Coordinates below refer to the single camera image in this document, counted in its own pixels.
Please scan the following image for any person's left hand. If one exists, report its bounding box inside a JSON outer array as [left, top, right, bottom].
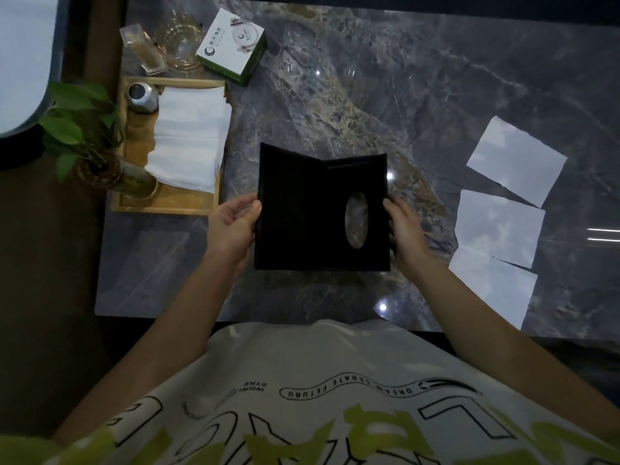
[[205, 192, 263, 275]]

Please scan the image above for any person's right hand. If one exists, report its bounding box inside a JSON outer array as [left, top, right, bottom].
[[383, 196, 435, 279]]

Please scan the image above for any black tissue box cover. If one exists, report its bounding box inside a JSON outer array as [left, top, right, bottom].
[[254, 142, 391, 273]]

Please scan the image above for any person's right forearm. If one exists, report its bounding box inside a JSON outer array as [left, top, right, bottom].
[[403, 255, 620, 422]]

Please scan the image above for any person's left forearm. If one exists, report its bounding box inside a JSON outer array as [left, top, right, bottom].
[[51, 254, 243, 446]]

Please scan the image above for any wooden tray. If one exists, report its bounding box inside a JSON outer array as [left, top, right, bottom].
[[110, 76, 228, 216]]

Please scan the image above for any stack of white tissues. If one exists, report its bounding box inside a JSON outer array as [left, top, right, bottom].
[[144, 86, 233, 194]]

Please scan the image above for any white paper tissue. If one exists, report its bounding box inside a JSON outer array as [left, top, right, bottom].
[[466, 115, 568, 209], [454, 189, 546, 269], [449, 247, 539, 331]]

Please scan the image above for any glass plant vase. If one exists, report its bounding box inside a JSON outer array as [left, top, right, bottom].
[[77, 149, 160, 199]]

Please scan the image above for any silver metal canister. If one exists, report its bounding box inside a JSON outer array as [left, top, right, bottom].
[[127, 82, 160, 115]]

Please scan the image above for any white and green box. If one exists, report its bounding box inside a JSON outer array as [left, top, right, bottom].
[[195, 8, 268, 88]]

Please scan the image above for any clear glass cup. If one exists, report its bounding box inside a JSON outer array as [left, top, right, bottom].
[[160, 11, 203, 73]]

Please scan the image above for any clear glass bottle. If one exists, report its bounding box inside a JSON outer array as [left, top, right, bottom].
[[119, 23, 168, 76]]

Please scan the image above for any green potted plant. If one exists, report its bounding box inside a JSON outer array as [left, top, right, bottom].
[[38, 81, 124, 182]]

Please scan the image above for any white printed t-shirt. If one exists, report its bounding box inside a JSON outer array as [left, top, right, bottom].
[[0, 319, 620, 465]]

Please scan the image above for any white chair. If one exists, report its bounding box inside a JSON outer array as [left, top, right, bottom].
[[0, 0, 73, 138]]

